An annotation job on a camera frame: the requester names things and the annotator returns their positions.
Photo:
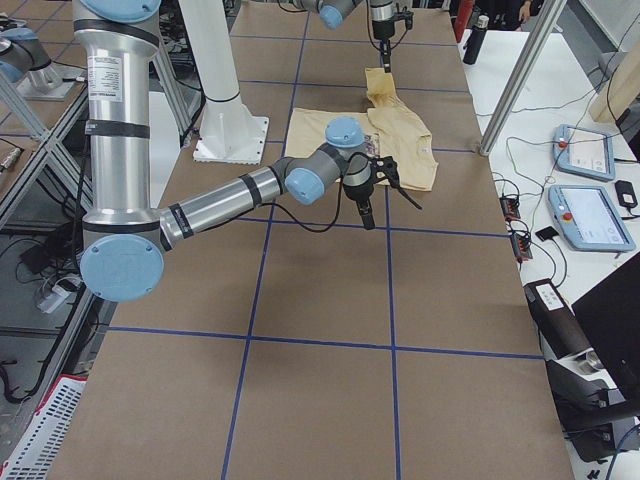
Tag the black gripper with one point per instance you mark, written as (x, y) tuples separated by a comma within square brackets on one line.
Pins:
[(381, 29), (358, 191)]

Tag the cream long-sleeve graphic shirt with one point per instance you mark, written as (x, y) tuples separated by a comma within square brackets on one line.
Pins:
[(389, 126)]

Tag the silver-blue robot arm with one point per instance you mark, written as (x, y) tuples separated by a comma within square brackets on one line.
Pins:
[(124, 236), (333, 14)]

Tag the black water bottle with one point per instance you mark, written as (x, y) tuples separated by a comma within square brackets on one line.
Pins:
[(475, 40)]

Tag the red cylinder bottle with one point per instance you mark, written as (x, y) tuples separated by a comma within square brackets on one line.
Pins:
[(464, 13)]

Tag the far blue teach pendant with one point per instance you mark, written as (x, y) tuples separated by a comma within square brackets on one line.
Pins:
[(584, 152)]

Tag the blue teach pendant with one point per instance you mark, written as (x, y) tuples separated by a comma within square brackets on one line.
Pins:
[(584, 152), (588, 219)]

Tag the near blue teach pendant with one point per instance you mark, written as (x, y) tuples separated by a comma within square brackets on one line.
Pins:
[(588, 219)]

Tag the black power adapter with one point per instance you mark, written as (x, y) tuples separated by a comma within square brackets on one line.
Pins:
[(626, 194)]

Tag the black monitor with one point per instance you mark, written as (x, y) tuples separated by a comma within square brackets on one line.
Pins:
[(608, 314)]

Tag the white power strip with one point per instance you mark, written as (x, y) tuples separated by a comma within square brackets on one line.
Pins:
[(50, 298)]

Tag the white perforated basket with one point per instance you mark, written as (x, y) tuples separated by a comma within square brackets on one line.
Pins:
[(37, 449)]

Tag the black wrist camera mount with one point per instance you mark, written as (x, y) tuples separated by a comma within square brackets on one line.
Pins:
[(386, 169), (406, 16)]

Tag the white camera pole with base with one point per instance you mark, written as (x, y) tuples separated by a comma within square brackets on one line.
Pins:
[(228, 132)]

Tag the aluminium frame post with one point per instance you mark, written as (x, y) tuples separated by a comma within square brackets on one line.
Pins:
[(532, 48)]

